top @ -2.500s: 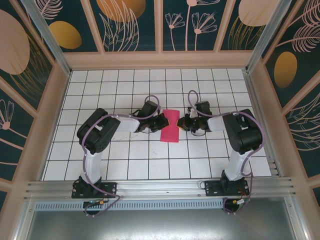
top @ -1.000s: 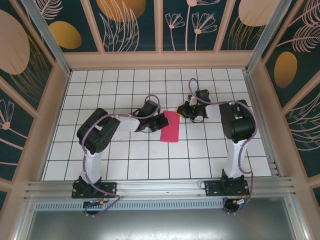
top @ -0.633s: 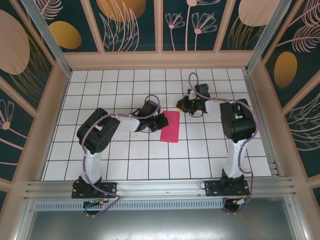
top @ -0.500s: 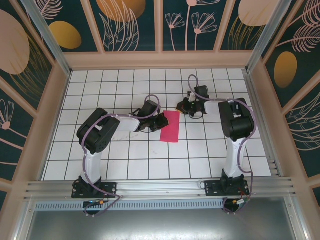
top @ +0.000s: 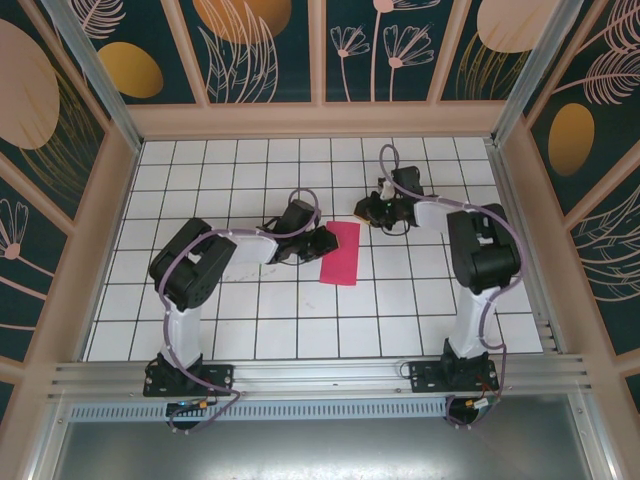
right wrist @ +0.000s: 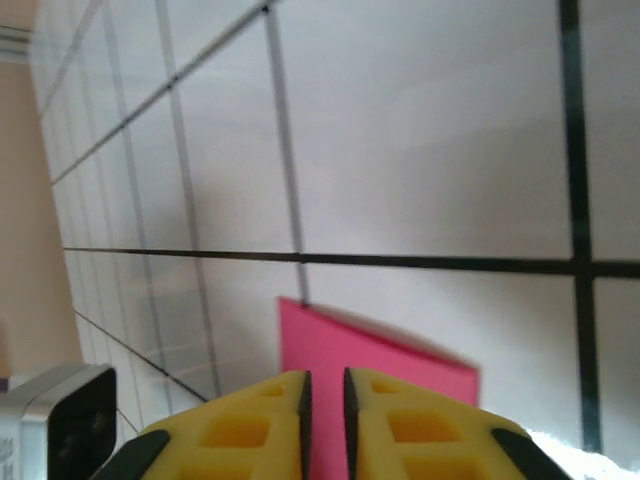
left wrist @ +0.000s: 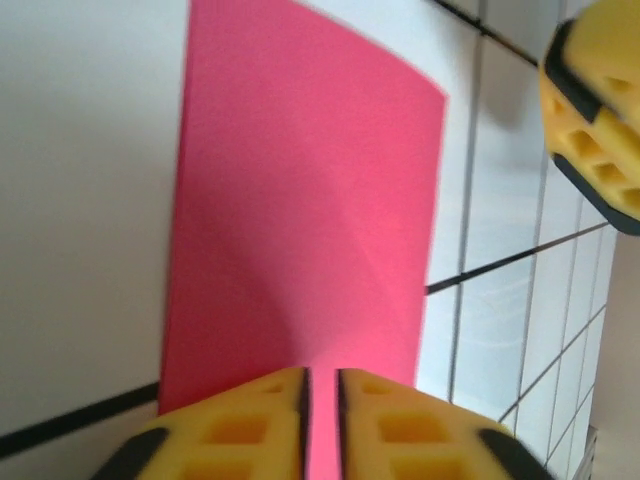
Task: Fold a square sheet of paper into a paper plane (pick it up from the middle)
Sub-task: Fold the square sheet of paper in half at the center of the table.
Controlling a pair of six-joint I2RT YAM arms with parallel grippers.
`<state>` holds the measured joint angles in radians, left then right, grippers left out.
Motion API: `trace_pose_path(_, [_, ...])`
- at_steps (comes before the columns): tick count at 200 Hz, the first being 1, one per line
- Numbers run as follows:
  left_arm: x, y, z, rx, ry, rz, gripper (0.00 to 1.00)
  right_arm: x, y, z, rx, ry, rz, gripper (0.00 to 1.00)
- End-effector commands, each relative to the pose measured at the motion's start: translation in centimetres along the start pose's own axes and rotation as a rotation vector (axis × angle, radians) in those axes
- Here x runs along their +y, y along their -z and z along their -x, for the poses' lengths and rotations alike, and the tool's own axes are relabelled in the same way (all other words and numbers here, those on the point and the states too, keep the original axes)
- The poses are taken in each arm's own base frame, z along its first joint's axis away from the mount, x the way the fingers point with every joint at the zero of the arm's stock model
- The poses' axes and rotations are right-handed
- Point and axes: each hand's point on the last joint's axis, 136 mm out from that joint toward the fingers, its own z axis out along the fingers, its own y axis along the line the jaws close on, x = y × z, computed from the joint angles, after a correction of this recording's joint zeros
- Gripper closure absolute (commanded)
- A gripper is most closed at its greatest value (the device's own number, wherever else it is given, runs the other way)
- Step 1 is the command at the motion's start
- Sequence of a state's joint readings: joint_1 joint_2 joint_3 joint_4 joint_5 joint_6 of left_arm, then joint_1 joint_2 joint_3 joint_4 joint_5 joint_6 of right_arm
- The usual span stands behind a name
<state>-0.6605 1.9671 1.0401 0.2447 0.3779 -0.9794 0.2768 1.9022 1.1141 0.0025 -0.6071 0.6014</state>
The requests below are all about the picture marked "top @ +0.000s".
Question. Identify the aluminium corner post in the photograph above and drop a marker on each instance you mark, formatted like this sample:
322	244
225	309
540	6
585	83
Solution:
100	85
530	75

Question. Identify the pink cloth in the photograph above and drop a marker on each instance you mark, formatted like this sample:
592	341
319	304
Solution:
341	252

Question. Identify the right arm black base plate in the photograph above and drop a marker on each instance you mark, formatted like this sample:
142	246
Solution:
425	377

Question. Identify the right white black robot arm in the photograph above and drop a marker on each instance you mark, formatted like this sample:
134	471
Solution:
472	320

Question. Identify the long aluminium mounting rail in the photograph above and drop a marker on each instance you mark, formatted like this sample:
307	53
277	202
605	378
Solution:
325	372

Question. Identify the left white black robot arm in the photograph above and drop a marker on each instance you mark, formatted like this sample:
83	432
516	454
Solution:
182	335

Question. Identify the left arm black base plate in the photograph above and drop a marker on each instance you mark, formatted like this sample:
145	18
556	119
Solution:
220	377

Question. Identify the aluminium side rail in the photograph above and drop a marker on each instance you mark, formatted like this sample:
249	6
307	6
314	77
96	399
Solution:
525	250

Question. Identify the grey metal sheet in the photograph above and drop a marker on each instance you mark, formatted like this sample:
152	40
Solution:
325	450

